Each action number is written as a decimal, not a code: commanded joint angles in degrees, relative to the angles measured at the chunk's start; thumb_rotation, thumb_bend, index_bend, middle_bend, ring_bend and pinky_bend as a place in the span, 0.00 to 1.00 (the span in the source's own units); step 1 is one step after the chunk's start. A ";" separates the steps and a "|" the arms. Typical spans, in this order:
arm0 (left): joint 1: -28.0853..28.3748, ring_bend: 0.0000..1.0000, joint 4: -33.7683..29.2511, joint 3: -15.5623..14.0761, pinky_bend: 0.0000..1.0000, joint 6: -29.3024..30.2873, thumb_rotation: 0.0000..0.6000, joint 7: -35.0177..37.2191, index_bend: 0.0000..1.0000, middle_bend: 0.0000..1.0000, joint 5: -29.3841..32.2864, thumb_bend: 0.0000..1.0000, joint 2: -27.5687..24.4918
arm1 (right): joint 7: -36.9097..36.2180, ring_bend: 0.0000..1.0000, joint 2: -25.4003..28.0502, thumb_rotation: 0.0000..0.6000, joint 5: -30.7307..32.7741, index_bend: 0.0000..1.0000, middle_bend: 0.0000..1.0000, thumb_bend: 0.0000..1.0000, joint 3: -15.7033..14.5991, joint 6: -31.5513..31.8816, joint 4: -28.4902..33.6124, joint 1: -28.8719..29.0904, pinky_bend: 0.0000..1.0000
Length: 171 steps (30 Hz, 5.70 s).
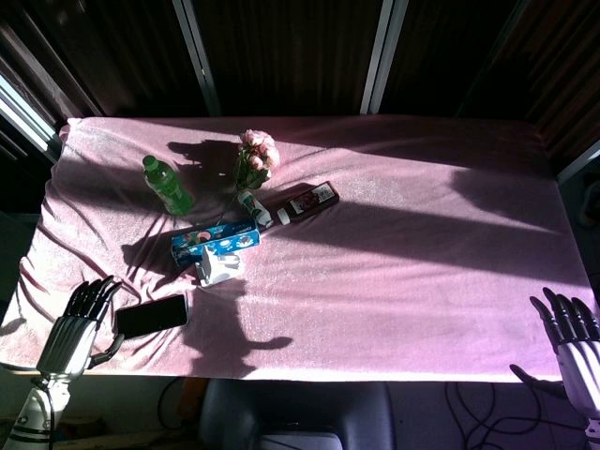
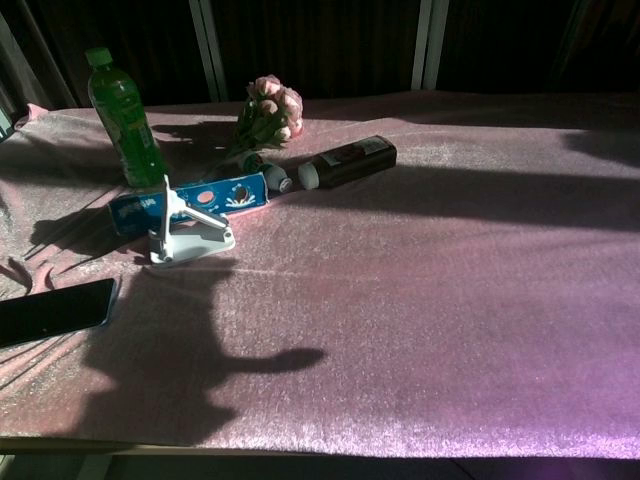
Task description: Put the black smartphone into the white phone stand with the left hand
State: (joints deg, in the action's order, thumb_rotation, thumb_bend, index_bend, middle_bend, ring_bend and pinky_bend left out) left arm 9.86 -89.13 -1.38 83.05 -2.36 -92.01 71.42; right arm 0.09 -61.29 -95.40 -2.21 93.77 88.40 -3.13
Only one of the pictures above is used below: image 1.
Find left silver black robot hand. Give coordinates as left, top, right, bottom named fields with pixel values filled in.
left=36, top=275, right=127, bottom=379

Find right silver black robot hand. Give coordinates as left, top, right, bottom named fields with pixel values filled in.
left=509, top=286, right=600, bottom=413

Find black smartphone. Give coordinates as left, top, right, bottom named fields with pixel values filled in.
left=114, top=293, right=190, bottom=339

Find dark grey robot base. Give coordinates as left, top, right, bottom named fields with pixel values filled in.
left=198, top=378, right=396, bottom=450

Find white triangular support bracket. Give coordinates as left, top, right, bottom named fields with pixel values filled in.
left=194, top=245, right=246, bottom=288

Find blue cookie box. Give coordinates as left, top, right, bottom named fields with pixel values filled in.
left=171, top=218, right=263, bottom=266

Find green plastic bottle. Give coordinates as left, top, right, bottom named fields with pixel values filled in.
left=142, top=154, right=196, bottom=218

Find pink fleece table cloth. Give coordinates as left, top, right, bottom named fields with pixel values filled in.
left=0, top=114, right=600, bottom=383

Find small white green tube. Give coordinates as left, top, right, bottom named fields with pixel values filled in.
left=236, top=189, right=275, bottom=230

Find pink flower bouquet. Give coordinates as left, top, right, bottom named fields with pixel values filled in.
left=214, top=129, right=281, bottom=227

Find dark bottle with white cap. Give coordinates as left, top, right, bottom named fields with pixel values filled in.
left=276, top=180, right=341, bottom=226

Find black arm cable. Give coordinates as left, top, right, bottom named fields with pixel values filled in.
left=40, top=382, right=58, bottom=450

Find black floor cables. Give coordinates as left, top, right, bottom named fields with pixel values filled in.
left=443, top=382, right=588, bottom=450

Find grey metal frame post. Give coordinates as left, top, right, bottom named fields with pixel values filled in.
left=359, top=0, right=410, bottom=115
left=171, top=0, right=222, bottom=118

